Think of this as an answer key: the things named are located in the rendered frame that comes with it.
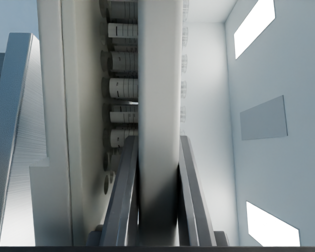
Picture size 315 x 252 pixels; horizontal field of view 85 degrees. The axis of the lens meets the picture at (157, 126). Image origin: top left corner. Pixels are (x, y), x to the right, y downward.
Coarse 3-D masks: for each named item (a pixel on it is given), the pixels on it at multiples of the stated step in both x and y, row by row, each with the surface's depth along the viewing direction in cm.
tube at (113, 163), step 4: (104, 156) 12; (108, 156) 12; (112, 156) 12; (116, 156) 12; (104, 160) 12; (108, 160) 12; (112, 160) 12; (116, 160) 12; (104, 164) 12; (108, 164) 12; (112, 164) 12; (116, 164) 12; (104, 168) 12; (108, 168) 12; (112, 168) 12; (116, 168) 12
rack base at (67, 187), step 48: (48, 0) 7; (96, 0) 10; (48, 48) 7; (96, 48) 10; (48, 96) 7; (96, 96) 10; (48, 144) 8; (96, 144) 10; (48, 192) 8; (96, 192) 10; (48, 240) 8
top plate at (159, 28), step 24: (144, 0) 7; (168, 0) 7; (144, 24) 7; (168, 24) 7; (144, 48) 7; (168, 48) 7; (144, 72) 8; (168, 72) 8; (144, 96) 8; (168, 96) 8; (144, 120) 8; (168, 120) 8; (144, 144) 8; (168, 144) 8; (144, 168) 8; (168, 168) 8; (144, 192) 8; (168, 192) 8; (144, 216) 8; (168, 216) 8; (144, 240) 8; (168, 240) 9
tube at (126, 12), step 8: (104, 0) 11; (112, 0) 11; (120, 0) 11; (128, 0) 11; (136, 0) 11; (184, 0) 11; (104, 8) 11; (112, 8) 11; (120, 8) 11; (128, 8) 11; (136, 8) 11; (184, 8) 11; (104, 16) 11; (112, 16) 11; (120, 16) 11; (128, 16) 11; (136, 16) 11; (184, 16) 11
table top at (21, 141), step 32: (32, 64) 25; (0, 96) 23; (32, 96) 25; (0, 128) 22; (32, 128) 25; (0, 160) 21; (32, 160) 25; (0, 192) 21; (0, 224) 20; (32, 224) 25
